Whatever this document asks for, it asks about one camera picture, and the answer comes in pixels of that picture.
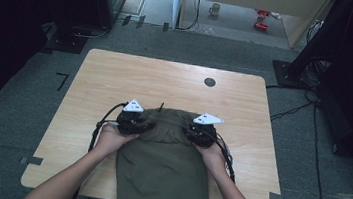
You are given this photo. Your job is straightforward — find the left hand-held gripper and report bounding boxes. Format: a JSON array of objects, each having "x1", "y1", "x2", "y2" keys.
[{"x1": 114, "y1": 96, "x2": 159, "y2": 139}]

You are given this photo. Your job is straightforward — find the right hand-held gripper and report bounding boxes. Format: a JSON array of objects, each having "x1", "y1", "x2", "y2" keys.
[{"x1": 183, "y1": 110, "x2": 227, "y2": 151}]

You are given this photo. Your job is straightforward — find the olive green pants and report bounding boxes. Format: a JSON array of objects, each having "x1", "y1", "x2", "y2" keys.
[{"x1": 111, "y1": 102, "x2": 220, "y2": 199}]

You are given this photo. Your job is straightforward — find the person's right hand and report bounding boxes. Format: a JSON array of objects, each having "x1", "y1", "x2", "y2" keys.
[{"x1": 189, "y1": 139, "x2": 232, "y2": 180}]

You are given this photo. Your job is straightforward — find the person's left hand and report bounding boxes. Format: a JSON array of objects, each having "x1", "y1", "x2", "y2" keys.
[{"x1": 91, "y1": 122, "x2": 141, "y2": 163}]

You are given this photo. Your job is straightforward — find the round grey table grommet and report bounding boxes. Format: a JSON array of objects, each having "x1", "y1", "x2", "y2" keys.
[{"x1": 203, "y1": 77, "x2": 217, "y2": 89}]

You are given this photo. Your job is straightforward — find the black stand base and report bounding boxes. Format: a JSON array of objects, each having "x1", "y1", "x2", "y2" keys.
[
  {"x1": 269, "y1": 58, "x2": 307, "y2": 90},
  {"x1": 42, "y1": 22, "x2": 90, "y2": 56}
]

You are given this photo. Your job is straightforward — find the red toy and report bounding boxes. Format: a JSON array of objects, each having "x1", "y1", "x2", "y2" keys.
[
  {"x1": 255, "y1": 9, "x2": 271, "y2": 21},
  {"x1": 253, "y1": 21, "x2": 270, "y2": 32}
]

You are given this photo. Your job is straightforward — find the beige mug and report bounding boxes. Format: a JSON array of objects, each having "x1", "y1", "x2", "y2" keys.
[{"x1": 207, "y1": 2, "x2": 223, "y2": 18}]

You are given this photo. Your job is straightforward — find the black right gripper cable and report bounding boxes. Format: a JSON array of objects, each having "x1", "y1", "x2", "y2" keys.
[{"x1": 203, "y1": 131, "x2": 242, "y2": 185}]

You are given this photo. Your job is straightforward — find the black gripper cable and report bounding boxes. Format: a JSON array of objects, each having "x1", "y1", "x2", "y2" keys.
[
  {"x1": 203, "y1": 131, "x2": 242, "y2": 185},
  {"x1": 70, "y1": 97, "x2": 131, "y2": 199}
]

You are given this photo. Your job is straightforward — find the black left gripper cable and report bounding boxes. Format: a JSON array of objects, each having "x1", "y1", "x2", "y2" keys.
[{"x1": 70, "y1": 97, "x2": 131, "y2": 199}]

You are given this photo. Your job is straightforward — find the black floor cable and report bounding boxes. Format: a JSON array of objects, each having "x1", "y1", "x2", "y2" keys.
[
  {"x1": 173, "y1": 0, "x2": 204, "y2": 34},
  {"x1": 261, "y1": 83, "x2": 321, "y2": 128}
]

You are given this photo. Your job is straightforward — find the bundle of black cables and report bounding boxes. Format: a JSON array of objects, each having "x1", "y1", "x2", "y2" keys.
[{"x1": 300, "y1": 56, "x2": 334, "y2": 93}]

